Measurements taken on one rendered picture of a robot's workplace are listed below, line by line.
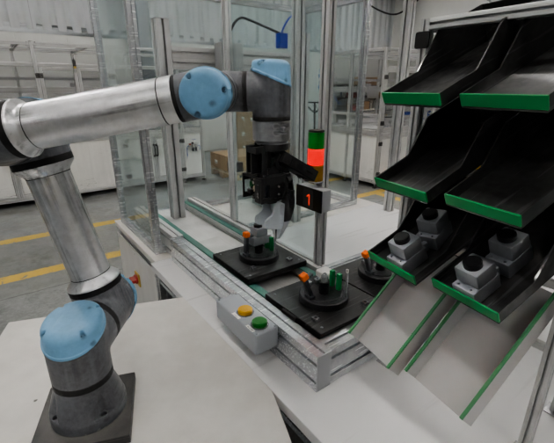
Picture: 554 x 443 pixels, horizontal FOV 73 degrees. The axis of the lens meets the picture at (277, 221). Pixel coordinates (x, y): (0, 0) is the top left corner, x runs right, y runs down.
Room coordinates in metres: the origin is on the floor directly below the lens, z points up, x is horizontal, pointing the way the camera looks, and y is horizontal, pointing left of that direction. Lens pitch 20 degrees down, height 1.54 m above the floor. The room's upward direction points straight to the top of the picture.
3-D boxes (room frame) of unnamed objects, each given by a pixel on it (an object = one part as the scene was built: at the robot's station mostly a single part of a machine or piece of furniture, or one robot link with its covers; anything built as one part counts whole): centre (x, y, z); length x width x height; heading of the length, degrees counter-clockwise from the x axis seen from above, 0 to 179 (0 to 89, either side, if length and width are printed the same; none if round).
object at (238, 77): (0.75, 0.11, 1.53); 0.11 x 0.11 x 0.08; 0
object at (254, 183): (0.77, 0.02, 1.37); 0.09 x 0.08 x 0.12; 126
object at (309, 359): (1.07, 0.15, 0.91); 0.89 x 0.06 x 0.11; 36
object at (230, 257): (1.22, 0.06, 0.96); 0.24 x 0.24 x 0.02; 36
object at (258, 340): (0.88, 0.09, 0.93); 0.21 x 0.07 x 0.06; 36
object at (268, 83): (0.77, 0.01, 1.53); 0.09 x 0.08 x 0.11; 90
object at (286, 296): (0.94, -0.13, 1.01); 0.24 x 0.24 x 0.13; 36
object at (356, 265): (1.09, -0.33, 1.01); 0.24 x 0.24 x 0.13; 36
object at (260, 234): (1.22, 0.06, 1.06); 0.08 x 0.04 x 0.07; 126
